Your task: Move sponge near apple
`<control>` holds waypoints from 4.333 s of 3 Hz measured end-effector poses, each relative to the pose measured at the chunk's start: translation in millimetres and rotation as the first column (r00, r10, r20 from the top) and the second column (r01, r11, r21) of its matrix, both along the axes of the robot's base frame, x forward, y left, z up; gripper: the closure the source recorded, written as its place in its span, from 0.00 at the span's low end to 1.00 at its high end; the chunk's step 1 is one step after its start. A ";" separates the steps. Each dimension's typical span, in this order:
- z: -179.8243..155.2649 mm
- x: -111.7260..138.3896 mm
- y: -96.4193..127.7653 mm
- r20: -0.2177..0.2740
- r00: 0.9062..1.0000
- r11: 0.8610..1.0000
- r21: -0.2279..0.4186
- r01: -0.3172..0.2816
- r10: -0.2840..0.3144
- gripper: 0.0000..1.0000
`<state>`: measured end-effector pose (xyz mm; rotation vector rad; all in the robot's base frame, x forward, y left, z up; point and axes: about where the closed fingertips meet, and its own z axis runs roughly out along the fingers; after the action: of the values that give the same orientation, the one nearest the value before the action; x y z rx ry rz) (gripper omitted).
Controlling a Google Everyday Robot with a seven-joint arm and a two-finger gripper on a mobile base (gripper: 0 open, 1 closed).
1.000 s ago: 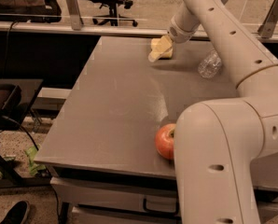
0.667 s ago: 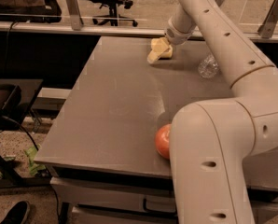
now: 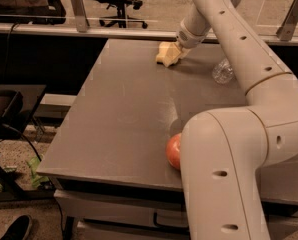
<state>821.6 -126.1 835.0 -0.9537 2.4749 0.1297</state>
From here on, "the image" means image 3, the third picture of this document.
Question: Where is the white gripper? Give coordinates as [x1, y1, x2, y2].
[157, 18, 212, 68]

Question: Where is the yellow sponge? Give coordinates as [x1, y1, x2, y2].
[155, 41, 182, 68]

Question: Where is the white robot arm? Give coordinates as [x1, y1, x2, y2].
[156, 0, 298, 240]

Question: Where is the red apple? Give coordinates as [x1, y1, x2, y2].
[166, 133, 181, 170]

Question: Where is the clear plastic water bottle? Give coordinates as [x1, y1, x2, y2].
[212, 59, 234, 84]

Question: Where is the dark desk with clutter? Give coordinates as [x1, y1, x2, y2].
[0, 0, 66, 25]

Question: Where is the grey drawer cabinet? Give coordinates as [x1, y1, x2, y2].
[53, 178, 298, 240]

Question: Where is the green crumpled wrapper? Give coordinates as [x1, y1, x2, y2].
[26, 157, 51, 190]

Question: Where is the black shoe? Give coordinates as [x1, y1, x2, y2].
[0, 215, 32, 240]

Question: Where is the grey metal post left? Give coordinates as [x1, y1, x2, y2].
[70, 0, 89, 33]

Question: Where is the grey metal post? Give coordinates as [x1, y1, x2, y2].
[70, 0, 89, 33]
[276, 0, 298, 41]

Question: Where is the grey metal post right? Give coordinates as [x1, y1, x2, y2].
[276, 0, 298, 41]

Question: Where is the black drawer handle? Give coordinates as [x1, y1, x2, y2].
[153, 211, 189, 231]

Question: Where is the grey metal rail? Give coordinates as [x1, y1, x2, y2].
[13, 24, 298, 46]

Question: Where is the black cable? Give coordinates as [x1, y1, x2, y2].
[0, 122, 43, 162]

